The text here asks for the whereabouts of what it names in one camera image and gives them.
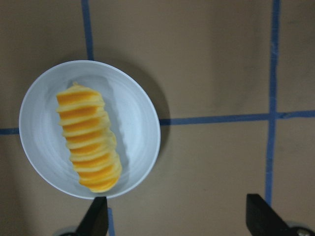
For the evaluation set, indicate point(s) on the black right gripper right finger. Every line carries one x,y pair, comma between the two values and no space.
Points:
262,220

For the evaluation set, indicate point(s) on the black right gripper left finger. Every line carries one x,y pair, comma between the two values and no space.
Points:
95,221

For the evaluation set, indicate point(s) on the sliced orange bread loaf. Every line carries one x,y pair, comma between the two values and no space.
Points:
92,144

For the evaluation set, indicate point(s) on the light blue plate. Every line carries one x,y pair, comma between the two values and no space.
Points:
134,121

